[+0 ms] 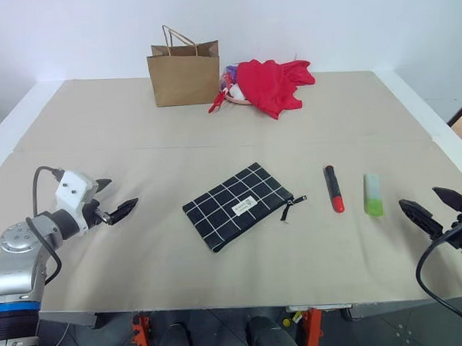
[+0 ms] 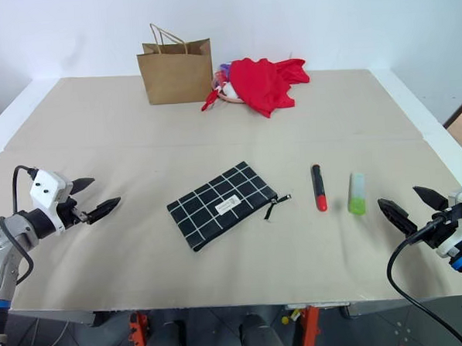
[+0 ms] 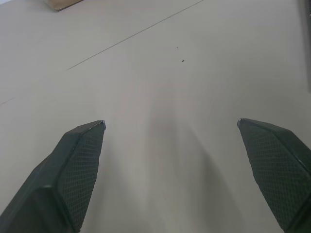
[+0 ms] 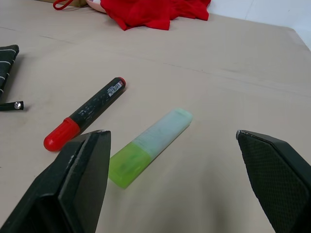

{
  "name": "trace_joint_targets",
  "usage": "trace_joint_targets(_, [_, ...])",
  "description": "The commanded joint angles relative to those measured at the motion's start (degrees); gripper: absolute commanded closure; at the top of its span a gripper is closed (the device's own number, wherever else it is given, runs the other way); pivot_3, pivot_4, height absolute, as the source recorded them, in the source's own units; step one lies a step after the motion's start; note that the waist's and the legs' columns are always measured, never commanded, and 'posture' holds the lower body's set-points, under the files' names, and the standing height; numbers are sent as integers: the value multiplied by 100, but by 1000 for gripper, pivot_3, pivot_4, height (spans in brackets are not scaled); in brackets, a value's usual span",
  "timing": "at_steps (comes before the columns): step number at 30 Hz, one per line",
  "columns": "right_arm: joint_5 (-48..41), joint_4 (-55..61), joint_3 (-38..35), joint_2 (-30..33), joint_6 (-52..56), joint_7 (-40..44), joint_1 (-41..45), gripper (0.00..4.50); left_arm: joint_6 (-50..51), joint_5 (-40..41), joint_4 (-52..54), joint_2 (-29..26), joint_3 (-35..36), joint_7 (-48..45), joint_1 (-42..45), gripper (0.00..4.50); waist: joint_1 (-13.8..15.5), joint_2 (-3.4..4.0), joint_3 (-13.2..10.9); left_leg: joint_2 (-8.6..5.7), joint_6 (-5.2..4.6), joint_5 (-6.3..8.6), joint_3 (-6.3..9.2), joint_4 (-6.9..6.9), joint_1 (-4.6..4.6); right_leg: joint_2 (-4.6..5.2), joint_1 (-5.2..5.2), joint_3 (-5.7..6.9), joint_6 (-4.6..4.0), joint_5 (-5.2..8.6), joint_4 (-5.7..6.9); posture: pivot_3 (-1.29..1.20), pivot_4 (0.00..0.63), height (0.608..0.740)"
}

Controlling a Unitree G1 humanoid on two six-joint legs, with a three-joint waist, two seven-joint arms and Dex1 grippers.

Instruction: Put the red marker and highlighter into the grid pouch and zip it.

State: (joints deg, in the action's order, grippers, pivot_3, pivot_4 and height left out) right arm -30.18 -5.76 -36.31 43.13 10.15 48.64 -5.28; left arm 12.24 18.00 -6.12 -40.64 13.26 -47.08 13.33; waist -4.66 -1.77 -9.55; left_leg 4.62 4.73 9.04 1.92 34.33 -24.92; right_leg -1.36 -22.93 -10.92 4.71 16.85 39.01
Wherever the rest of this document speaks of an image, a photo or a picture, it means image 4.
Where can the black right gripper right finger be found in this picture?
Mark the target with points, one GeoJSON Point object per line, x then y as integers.
{"type": "Point", "coordinates": [279, 179]}

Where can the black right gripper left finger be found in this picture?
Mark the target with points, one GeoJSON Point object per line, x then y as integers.
{"type": "Point", "coordinates": [73, 184]}

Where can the dark striped pouch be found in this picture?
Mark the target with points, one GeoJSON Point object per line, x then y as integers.
{"type": "Point", "coordinates": [6, 70]}

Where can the black marker with red cap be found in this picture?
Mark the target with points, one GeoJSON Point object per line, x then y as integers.
{"type": "Point", "coordinates": [90, 109]}

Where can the green highlighter pen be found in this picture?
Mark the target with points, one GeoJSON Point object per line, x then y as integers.
{"type": "Point", "coordinates": [150, 145]}

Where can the pink object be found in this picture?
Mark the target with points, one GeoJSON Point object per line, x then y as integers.
{"type": "Point", "coordinates": [94, 6]}

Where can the brown cardboard box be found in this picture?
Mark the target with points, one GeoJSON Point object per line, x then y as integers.
{"type": "Point", "coordinates": [73, 2]}

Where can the red cloth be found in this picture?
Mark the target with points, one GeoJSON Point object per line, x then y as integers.
{"type": "Point", "coordinates": [158, 11]}

